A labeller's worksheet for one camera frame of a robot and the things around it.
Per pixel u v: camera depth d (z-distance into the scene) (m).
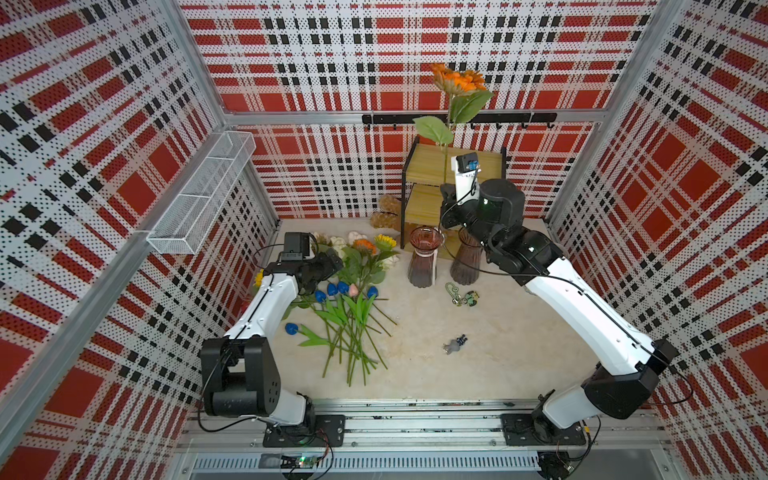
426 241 0.91
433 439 0.73
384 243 1.04
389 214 1.12
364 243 1.05
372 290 0.99
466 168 0.51
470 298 0.97
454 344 0.87
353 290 0.96
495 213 0.46
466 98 0.49
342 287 0.97
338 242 1.08
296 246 0.68
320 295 0.96
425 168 0.86
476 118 0.51
